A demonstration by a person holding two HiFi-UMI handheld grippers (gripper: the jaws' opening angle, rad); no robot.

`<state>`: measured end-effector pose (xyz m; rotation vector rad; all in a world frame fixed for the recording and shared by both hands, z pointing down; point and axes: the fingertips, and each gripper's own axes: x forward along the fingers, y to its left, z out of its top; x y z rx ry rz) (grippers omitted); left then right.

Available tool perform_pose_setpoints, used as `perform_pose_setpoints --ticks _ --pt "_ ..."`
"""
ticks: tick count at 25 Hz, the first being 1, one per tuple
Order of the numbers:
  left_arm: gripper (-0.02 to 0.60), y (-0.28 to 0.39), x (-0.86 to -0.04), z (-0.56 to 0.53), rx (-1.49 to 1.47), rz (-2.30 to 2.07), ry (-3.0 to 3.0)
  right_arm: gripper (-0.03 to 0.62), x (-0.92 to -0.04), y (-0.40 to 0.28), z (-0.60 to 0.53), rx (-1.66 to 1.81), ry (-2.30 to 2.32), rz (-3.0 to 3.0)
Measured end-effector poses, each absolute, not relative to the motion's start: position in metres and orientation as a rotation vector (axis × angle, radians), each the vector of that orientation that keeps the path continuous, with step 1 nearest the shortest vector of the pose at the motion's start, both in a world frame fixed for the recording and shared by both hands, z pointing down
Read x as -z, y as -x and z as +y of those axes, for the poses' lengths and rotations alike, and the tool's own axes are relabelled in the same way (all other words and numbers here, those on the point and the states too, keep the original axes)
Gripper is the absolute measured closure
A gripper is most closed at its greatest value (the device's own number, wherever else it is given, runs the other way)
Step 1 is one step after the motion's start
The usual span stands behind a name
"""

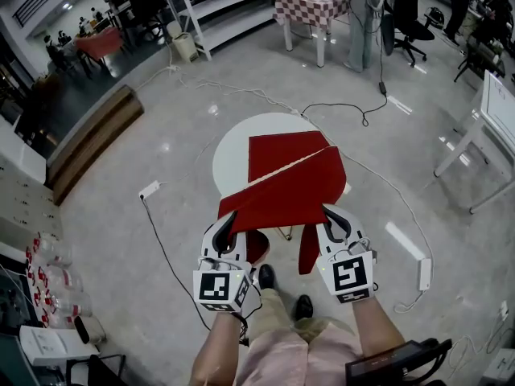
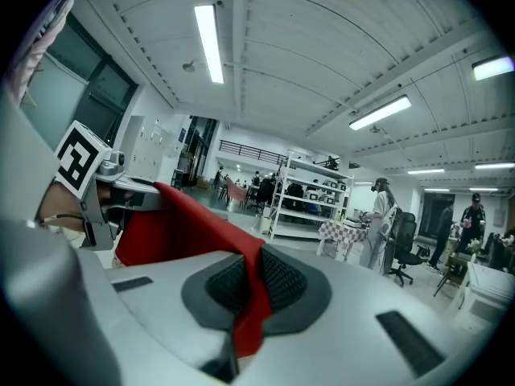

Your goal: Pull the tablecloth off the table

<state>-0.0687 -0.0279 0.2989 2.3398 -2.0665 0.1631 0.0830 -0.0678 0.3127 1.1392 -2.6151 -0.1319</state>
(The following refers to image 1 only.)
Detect table with checkered cloth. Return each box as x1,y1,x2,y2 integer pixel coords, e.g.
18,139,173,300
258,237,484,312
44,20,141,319
272,0,352,68

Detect black marker pen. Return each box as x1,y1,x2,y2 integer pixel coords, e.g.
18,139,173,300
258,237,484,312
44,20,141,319
73,315,91,345

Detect white waste bin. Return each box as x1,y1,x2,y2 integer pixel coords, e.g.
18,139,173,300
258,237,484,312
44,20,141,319
171,31,200,64

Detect white square table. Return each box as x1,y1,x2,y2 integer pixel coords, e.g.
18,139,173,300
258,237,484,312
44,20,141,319
433,69,515,216

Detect red tablecloth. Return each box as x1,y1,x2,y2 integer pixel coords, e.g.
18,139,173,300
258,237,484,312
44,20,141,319
217,130,349,276

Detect white booklet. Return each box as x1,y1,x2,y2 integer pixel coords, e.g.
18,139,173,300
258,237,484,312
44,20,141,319
19,324,101,368

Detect black cable of power strip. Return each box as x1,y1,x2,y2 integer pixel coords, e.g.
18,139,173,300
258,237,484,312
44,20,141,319
143,198,213,332

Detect table with red cloth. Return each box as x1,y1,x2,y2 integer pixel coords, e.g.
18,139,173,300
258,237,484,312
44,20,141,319
74,27,126,80

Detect person's left forearm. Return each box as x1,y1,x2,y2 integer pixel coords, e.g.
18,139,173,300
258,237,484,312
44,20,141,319
187,308,251,386

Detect person's black shoe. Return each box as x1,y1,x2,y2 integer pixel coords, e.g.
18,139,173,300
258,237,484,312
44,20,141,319
257,264,277,290
295,294,315,322

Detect white cardboard box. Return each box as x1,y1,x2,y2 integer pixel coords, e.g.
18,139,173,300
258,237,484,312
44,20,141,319
480,347,515,382

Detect black power brick with cable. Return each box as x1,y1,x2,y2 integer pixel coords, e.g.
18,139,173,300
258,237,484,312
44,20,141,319
300,0,389,128

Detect black office chair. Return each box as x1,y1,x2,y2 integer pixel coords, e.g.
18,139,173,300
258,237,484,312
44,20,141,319
381,0,436,68

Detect white power strip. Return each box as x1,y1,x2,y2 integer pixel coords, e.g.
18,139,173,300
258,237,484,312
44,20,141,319
138,179,163,202

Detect white round table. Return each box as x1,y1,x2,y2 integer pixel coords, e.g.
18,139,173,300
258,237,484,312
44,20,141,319
212,112,352,257

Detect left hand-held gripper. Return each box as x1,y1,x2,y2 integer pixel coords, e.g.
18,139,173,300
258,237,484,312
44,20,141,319
192,211,255,314

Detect person's beige trousers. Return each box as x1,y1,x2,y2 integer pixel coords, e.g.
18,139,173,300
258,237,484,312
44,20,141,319
249,286,309,339

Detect row of clear plastic bottles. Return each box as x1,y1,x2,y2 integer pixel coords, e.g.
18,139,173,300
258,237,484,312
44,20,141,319
23,231,94,330

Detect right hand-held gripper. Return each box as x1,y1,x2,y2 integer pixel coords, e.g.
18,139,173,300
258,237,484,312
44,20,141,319
315,203,380,305

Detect person's pink top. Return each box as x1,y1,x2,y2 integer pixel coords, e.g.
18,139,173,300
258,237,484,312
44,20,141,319
235,315,365,386

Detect white power adapter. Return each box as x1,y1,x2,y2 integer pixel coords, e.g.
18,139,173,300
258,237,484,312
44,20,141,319
418,257,433,292

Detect person's right forearm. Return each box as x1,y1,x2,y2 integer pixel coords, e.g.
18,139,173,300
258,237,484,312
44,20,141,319
352,295,407,363

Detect black device with screen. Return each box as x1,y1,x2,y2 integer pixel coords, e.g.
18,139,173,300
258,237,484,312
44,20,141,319
344,337,454,386

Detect long white floor cable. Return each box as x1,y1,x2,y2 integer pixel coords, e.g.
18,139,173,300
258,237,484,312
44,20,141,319
299,110,435,314

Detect white cabinet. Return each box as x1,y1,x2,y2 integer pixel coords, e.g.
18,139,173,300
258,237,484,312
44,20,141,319
0,125,47,185

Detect white metal shelf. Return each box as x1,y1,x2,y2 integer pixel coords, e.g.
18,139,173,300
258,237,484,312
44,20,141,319
155,0,291,62

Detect black chair frame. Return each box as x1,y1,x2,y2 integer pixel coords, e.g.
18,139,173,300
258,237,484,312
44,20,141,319
65,353,130,386

